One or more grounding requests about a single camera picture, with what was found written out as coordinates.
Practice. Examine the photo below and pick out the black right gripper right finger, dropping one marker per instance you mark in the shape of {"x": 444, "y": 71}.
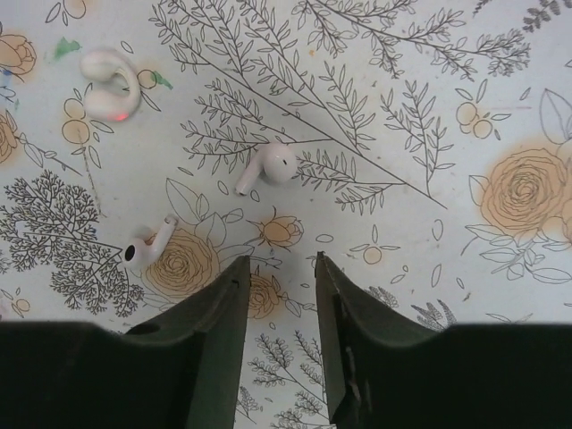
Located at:
{"x": 382, "y": 370}

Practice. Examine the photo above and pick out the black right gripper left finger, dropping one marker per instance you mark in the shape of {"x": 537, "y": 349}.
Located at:
{"x": 179, "y": 369}

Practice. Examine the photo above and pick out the white stem earbud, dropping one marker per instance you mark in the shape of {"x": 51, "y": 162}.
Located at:
{"x": 275, "y": 160}
{"x": 145, "y": 245}

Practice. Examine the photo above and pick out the floral patterned table mat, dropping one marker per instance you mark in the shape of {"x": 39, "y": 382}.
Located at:
{"x": 423, "y": 146}

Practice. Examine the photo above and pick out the white clip earbud red light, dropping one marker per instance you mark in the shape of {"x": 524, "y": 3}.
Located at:
{"x": 116, "y": 94}

